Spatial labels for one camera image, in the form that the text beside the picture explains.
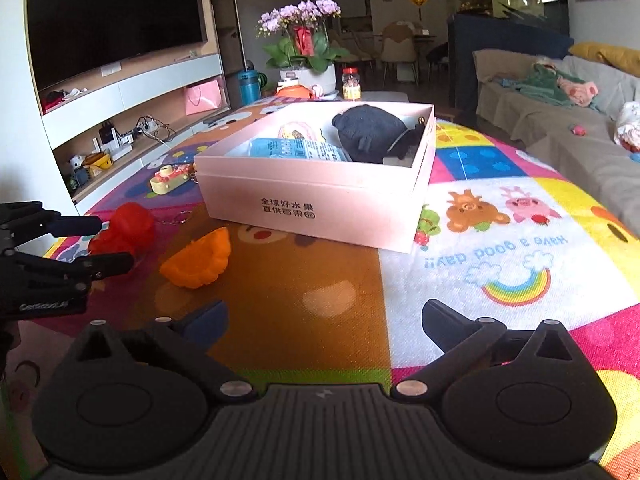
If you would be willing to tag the red plastic toy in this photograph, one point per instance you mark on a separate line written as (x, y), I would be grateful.
(131, 229)

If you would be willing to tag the white tv cabinet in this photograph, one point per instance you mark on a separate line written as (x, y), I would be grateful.
(151, 85)

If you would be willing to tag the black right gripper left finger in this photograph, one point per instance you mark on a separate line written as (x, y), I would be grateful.
(178, 350)

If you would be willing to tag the orange round bowl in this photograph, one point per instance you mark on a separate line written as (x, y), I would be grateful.
(295, 91)

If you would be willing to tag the red-lid glass jar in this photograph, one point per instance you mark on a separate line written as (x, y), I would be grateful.
(351, 87)

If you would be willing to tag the black plush bear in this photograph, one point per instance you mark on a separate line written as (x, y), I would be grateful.
(369, 134)

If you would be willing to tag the pink white clothes pile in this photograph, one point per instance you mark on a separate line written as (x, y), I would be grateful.
(627, 127)

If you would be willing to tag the pink cardboard box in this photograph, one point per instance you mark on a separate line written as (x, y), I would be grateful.
(359, 203)

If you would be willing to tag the yellow cushion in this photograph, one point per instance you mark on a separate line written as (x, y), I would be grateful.
(625, 59)

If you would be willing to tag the colourful cartoon play mat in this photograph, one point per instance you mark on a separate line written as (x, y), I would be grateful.
(323, 326)

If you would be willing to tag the fish tank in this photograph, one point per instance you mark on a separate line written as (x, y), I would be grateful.
(546, 14)

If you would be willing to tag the green cloth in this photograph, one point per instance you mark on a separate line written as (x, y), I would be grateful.
(540, 84)

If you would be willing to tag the pink pig plush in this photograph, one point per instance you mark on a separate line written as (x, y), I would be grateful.
(579, 93)

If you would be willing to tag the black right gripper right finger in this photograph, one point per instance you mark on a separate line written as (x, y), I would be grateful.
(465, 344)

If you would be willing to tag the pink paper bag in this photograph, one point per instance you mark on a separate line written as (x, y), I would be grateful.
(203, 97)

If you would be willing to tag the potted pink orchid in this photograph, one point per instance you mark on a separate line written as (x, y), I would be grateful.
(302, 44)

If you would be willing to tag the dining chair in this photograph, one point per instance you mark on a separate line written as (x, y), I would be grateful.
(398, 48)

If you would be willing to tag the blue water bottle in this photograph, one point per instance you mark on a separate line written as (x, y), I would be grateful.
(250, 87)

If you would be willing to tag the black television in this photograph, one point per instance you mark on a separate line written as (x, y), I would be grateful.
(69, 37)

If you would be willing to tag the grey sofa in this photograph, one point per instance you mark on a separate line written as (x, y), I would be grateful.
(576, 141)

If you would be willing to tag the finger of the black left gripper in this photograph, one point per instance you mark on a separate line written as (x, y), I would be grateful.
(83, 269)
(52, 222)

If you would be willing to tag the orange pumpkin toy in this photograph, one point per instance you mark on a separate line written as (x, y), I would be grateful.
(201, 262)

